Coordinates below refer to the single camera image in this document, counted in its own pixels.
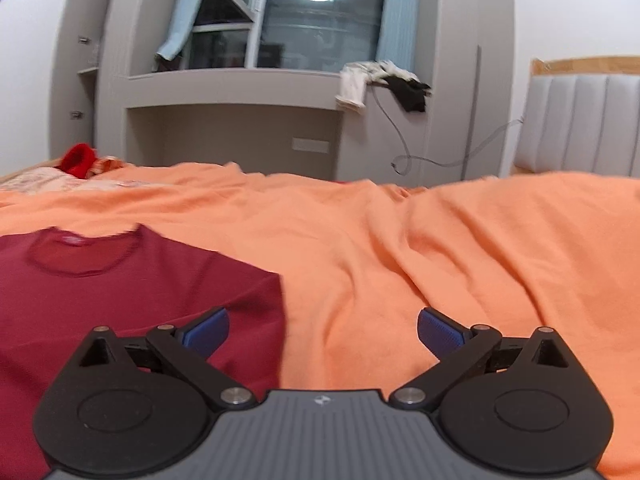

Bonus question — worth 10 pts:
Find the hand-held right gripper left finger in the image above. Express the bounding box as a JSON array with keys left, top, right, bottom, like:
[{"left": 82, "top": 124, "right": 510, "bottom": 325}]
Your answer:
[{"left": 75, "top": 307, "right": 257, "bottom": 411}]

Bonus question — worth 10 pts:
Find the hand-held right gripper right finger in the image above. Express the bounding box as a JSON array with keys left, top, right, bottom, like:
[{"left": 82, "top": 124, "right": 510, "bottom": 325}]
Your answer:
[{"left": 389, "top": 307, "right": 577, "bottom": 411}]

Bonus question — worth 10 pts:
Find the dark red shirt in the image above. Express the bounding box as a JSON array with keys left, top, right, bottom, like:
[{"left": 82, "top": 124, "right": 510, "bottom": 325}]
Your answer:
[{"left": 0, "top": 224, "right": 287, "bottom": 480}]

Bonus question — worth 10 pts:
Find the orange blanket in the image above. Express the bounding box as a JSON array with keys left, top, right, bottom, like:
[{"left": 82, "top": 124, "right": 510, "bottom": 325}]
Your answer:
[{"left": 0, "top": 161, "right": 640, "bottom": 480}]

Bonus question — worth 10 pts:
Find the grey built-in cabinet unit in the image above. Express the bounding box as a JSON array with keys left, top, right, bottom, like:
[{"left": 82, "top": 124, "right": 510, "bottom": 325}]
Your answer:
[{"left": 48, "top": 0, "right": 516, "bottom": 183}]

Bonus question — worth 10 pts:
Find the bright red cloth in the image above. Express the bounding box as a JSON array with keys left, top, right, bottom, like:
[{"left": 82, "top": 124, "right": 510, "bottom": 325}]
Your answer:
[{"left": 54, "top": 143, "right": 101, "bottom": 179}]

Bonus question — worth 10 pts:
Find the floral bed sheet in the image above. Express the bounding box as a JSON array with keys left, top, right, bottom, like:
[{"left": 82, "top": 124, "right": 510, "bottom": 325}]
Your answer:
[{"left": 0, "top": 157, "right": 166, "bottom": 196}]

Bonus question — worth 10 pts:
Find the black garment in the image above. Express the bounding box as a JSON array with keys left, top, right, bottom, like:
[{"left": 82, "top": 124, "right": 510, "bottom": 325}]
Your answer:
[{"left": 385, "top": 76, "right": 432, "bottom": 113}]

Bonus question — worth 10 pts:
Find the grey padded headboard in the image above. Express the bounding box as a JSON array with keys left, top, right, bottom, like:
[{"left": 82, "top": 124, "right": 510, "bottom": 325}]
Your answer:
[{"left": 514, "top": 57, "right": 640, "bottom": 178}]

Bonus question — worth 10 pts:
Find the light blue curtain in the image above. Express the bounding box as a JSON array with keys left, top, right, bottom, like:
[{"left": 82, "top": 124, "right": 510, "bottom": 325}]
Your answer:
[
  {"left": 375, "top": 0, "right": 418, "bottom": 76},
  {"left": 155, "top": 0, "right": 216, "bottom": 61}
]

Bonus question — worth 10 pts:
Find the window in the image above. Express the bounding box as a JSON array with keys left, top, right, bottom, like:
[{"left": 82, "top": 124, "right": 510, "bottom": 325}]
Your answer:
[{"left": 182, "top": 0, "right": 391, "bottom": 71}]

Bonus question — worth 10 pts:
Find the grey cable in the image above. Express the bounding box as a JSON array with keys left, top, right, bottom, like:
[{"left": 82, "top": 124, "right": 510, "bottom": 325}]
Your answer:
[{"left": 370, "top": 85, "right": 526, "bottom": 176}]

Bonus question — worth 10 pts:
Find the white wall socket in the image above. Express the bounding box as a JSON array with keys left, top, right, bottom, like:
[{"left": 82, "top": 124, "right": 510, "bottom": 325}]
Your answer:
[{"left": 292, "top": 137, "right": 331, "bottom": 153}]

